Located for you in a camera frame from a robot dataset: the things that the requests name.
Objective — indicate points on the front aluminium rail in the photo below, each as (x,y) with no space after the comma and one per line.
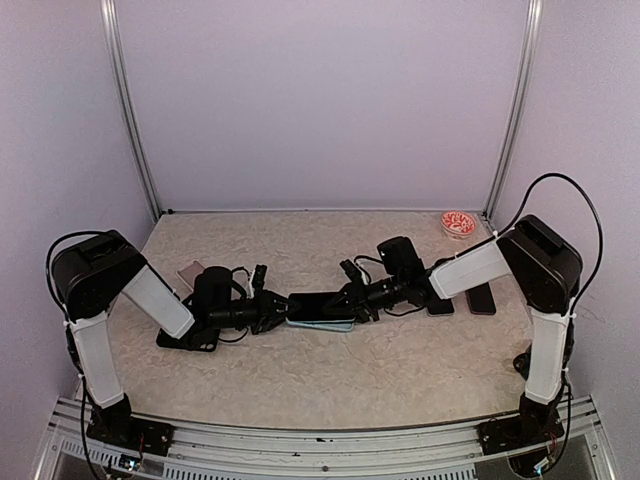
(441,451)

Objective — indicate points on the light blue phone case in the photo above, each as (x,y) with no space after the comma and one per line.
(335,327)

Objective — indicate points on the dark green mug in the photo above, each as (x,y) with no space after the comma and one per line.
(521,364)

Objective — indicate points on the black phone case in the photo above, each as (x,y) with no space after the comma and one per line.
(204,341)

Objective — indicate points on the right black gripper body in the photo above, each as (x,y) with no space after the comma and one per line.
(366,303)

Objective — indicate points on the pink clear phone case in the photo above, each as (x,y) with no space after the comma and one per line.
(189,273)

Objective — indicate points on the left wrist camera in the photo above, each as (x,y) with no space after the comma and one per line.
(257,280)

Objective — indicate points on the black phone red edge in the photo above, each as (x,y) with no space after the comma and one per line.
(480,300)

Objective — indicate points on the red white patterned bowl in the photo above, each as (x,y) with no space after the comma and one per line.
(458,224)

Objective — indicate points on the aluminium frame post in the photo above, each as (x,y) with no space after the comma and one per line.
(517,106)
(116,53)

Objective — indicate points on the left aluminium frame post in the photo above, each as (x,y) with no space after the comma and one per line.
(116,53)

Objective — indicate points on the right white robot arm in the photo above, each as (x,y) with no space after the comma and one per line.
(546,268)

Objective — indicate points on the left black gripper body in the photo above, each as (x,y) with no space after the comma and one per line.
(261,317)

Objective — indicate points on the teal green phone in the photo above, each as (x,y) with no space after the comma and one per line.
(311,308)

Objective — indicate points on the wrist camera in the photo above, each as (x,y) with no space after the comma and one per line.
(354,272)
(257,280)

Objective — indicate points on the black phone silver edge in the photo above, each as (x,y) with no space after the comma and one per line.
(438,307)

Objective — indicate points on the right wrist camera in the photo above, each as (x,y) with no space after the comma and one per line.
(354,272)

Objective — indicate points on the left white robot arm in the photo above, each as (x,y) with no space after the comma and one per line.
(90,272)

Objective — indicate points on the right aluminium frame post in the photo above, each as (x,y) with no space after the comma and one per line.
(517,106)

